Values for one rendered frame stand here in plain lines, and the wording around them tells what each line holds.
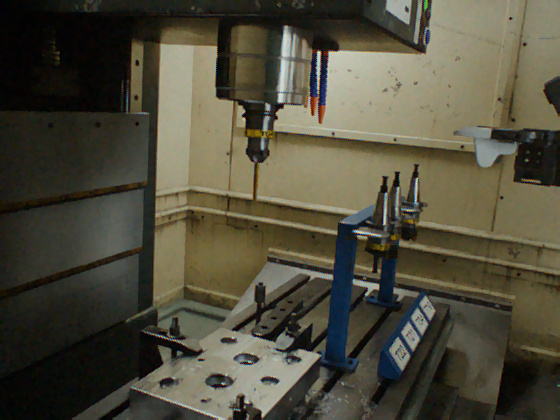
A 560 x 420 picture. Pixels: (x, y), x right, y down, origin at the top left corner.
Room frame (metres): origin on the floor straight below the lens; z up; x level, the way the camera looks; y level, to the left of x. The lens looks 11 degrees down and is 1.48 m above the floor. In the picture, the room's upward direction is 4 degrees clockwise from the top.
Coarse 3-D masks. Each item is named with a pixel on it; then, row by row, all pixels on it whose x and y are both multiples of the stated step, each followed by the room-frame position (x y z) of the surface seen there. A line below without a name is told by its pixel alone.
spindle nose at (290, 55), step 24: (240, 24) 0.89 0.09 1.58; (264, 24) 0.88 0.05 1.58; (216, 48) 0.95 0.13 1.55; (240, 48) 0.89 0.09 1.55; (264, 48) 0.88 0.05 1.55; (288, 48) 0.89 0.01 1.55; (312, 48) 0.95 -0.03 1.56; (216, 72) 0.93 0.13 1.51; (240, 72) 0.89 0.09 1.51; (264, 72) 0.88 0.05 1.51; (288, 72) 0.89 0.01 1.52; (216, 96) 0.93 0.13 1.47; (240, 96) 0.89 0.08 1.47; (264, 96) 0.88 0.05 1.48; (288, 96) 0.90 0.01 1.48
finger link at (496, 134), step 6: (492, 132) 0.82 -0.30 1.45; (498, 132) 0.81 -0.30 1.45; (504, 132) 0.81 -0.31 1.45; (510, 132) 0.81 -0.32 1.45; (516, 132) 0.80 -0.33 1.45; (522, 132) 0.80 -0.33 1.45; (528, 132) 0.80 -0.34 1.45; (534, 132) 0.80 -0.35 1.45; (540, 132) 0.82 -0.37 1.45; (492, 138) 0.82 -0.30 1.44; (498, 138) 0.82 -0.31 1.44; (504, 138) 0.82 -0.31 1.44; (510, 138) 0.81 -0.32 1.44; (516, 138) 0.81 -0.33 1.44; (522, 138) 0.80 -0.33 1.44; (528, 138) 0.80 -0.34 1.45; (534, 138) 0.80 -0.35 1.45; (540, 138) 0.80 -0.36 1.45
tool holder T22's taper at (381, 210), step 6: (378, 192) 1.17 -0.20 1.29; (378, 198) 1.17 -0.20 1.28; (384, 198) 1.16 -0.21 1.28; (378, 204) 1.17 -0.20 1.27; (384, 204) 1.16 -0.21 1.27; (378, 210) 1.16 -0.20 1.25; (384, 210) 1.16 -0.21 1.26; (372, 216) 1.17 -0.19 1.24; (378, 216) 1.16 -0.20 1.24; (384, 216) 1.16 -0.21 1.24; (372, 222) 1.17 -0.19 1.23; (378, 222) 1.16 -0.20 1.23; (384, 222) 1.16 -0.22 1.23
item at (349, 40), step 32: (32, 0) 1.01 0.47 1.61; (64, 0) 0.98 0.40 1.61; (96, 0) 0.95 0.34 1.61; (128, 0) 0.92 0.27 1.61; (160, 0) 0.90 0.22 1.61; (192, 0) 0.87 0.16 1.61; (224, 0) 0.85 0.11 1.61; (256, 0) 0.83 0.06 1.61; (288, 0) 0.81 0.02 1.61; (320, 0) 0.79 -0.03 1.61; (352, 0) 0.77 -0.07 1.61; (384, 0) 0.85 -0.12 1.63; (416, 0) 1.05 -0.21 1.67; (128, 32) 1.18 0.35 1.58; (160, 32) 1.13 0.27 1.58; (192, 32) 1.09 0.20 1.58; (320, 32) 0.94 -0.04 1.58; (352, 32) 0.90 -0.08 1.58; (384, 32) 0.89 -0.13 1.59
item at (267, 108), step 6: (246, 108) 0.94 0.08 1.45; (252, 108) 0.93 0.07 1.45; (258, 108) 0.93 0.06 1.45; (264, 108) 0.93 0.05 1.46; (270, 108) 0.93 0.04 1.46; (246, 114) 0.94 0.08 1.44; (252, 114) 0.93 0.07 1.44; (258, 114) 0.93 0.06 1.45; (264, 114) 0.93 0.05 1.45; (270, 114) 0.94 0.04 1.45
